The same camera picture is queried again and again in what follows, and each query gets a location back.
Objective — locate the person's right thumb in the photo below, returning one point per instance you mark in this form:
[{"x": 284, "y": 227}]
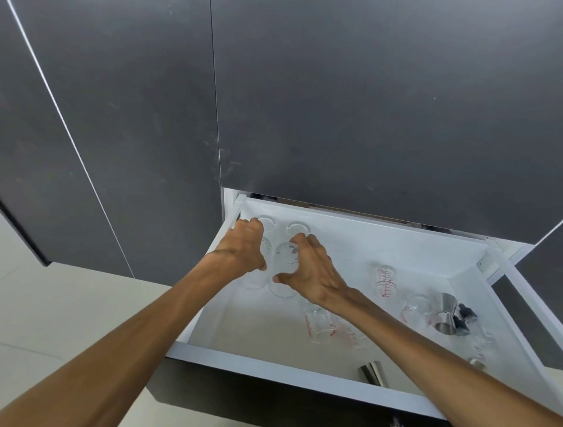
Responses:
[{"x": 285, "y": 278}]

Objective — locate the clear drinking glass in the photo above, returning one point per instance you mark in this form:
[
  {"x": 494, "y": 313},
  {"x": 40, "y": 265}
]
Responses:
[
  {"x": 267, "y": 224},
  {"x": 256, "y": 280},
  {"x": 298, "y": 228},
  {"x": 283, "y": 261}
]

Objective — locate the clear bottle with black cap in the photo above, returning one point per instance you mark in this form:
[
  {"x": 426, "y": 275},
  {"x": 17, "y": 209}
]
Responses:
[{"x": 467, "y": 314}]

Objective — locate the dark gray cabinet door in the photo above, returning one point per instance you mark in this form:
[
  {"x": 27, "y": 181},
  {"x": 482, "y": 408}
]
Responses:
[
  {"x": 39, "y": 167},
  {"x": 396, "y": 96},
  {"x": 140, "y": 132}
]

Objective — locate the steel cylinder cup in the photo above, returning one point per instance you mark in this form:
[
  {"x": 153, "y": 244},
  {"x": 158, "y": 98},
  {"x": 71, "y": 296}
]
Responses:
[{"x": 374, "y": 374}]

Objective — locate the person's right forearm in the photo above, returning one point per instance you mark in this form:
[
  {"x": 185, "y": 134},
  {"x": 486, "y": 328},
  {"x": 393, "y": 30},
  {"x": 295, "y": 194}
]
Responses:
[{"x": 431, "y": 365}]

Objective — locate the person's left thumb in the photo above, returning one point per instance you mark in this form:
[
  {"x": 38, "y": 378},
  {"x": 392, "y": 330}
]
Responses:
[{"x": 262, "y": 259}]

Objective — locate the person's left forearm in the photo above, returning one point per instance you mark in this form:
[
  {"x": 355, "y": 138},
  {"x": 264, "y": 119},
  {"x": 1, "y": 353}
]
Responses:
[{"x": 110, "y": 347}]

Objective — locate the red-marked measuring glass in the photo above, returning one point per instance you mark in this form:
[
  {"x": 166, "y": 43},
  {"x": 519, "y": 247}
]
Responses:
[
  {"x": 351, "y": 338},
  {"x": 386, "y": 281},
  {"x": 319, "y": 325},
  {"x": 415, "y": 310}
]

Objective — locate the white drawer with dark front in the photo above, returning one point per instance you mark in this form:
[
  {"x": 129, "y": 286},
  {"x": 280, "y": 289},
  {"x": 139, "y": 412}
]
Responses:
[{"x": 396, "y": 246}]

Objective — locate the small steel cup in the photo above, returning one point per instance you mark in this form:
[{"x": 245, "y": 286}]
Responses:
[{"x": 478, "y": 363}]

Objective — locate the steel double jigger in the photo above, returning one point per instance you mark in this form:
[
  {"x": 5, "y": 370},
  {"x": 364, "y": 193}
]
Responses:
[{"x": 446, "y": 314}]

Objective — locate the person's right middle finger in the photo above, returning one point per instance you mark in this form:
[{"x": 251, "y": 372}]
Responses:
[{"x": 316, "y": 246}]

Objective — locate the person's right hand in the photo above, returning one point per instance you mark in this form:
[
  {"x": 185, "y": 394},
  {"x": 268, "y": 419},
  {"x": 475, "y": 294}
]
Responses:
[{"x": 314, "y": 275}]

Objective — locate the person's left hand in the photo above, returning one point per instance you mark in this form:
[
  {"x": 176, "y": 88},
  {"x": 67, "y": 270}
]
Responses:
[{"x": 239, "y": 253}]

